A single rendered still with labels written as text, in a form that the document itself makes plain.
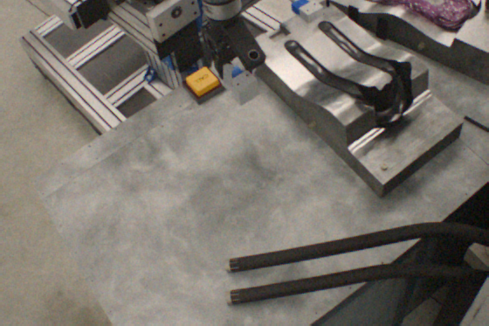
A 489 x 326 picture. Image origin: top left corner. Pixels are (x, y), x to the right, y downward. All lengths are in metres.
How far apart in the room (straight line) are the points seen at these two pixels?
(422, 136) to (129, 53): 1.53
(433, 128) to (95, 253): 0.80
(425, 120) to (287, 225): 0.39
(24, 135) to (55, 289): 0.80
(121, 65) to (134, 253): 1.33
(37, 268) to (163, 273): 1.15
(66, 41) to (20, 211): 0.79
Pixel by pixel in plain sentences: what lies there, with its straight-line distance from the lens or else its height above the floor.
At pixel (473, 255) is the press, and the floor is 0.77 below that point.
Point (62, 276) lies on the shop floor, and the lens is 2.33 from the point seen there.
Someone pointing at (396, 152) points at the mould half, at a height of 0.86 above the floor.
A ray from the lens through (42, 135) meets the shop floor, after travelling 2.74.
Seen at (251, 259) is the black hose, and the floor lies 0.84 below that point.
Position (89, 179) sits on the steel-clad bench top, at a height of 0.80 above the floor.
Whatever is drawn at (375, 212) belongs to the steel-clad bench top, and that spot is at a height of 0.80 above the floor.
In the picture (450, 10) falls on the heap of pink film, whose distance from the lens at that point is 1.62.
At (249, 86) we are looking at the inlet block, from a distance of 1.34.
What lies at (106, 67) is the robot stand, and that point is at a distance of 2.57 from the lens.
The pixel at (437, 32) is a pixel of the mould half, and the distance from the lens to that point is 1.58.
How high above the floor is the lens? 1.95
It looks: 54 degrees down
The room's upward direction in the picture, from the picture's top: 12 degrees counter-clockwise
